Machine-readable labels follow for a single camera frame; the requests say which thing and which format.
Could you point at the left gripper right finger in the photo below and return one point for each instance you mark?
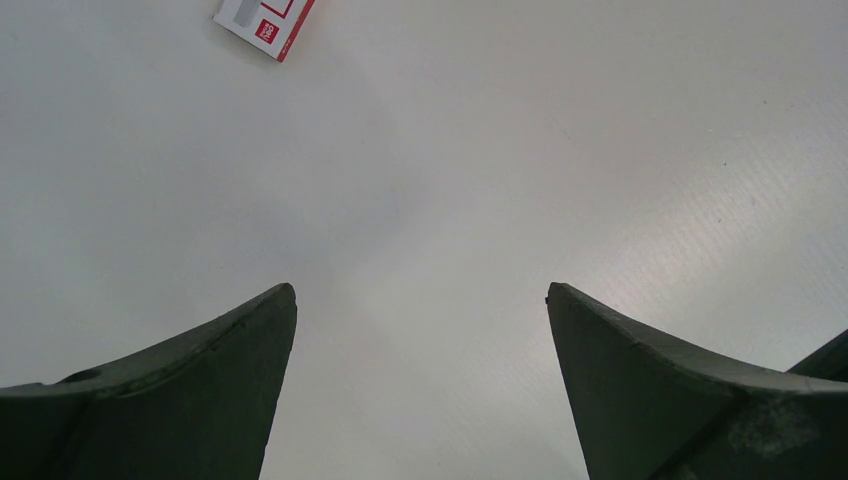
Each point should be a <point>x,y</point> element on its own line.
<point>649,405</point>

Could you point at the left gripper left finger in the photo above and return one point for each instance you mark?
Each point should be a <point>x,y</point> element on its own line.
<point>199,405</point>

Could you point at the red white staple box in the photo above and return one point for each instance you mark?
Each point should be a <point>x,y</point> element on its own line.
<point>269,25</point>

